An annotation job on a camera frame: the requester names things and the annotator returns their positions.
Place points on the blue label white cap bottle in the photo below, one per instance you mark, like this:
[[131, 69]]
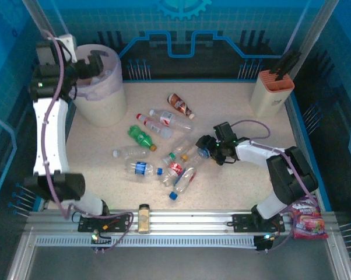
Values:
[[203, 152]]

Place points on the clear bottle with green band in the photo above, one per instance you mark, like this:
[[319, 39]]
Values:
[[178, 150]]

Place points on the red cola label bottle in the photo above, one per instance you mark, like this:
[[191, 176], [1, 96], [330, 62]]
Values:
[[175, 169]]

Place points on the clear bottle with blue cap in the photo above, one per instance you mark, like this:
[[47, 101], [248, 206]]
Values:
[[182, 183]]

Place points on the brown drink bottle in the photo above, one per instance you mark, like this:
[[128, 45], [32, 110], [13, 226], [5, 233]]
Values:
[[181, 106]]

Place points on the large red white label bottle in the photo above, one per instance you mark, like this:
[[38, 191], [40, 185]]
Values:
[[168, 118]]

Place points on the green bottle with orange cap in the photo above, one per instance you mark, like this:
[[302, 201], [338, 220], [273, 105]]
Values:
[[140, 137]]

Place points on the clear bottle with white cap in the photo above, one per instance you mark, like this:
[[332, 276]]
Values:
[[131, 152]]

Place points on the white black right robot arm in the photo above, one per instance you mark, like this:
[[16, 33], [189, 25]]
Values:
[[257, 153]]

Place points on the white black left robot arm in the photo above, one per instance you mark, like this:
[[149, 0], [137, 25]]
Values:
[[50, 137]]

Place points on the pale purple bin liner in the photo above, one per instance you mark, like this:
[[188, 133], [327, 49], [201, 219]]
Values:
[[111, 78]]

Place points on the cream waste bin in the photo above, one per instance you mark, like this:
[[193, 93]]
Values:
[[105, 111]]

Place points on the red cap pink label bottle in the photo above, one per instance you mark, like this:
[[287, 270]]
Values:
[[153, 126]]

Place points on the cream orange knife block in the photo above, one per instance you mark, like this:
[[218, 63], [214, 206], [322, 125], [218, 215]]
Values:
[[273, 99]]

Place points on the spice jar with black lid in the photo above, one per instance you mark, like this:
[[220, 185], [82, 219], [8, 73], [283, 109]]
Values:
[[144, 218]]

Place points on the black base controller board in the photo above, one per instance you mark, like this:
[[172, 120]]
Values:
[[264, 242], [101, 240]]

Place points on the purple candy bag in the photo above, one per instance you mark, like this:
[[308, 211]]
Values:
[[308, 221]]

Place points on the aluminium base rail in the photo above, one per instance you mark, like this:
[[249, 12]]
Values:
[[193, 221]]

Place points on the aluminium frame post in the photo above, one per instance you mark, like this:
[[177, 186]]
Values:
[[317, 29], [35, 14]]

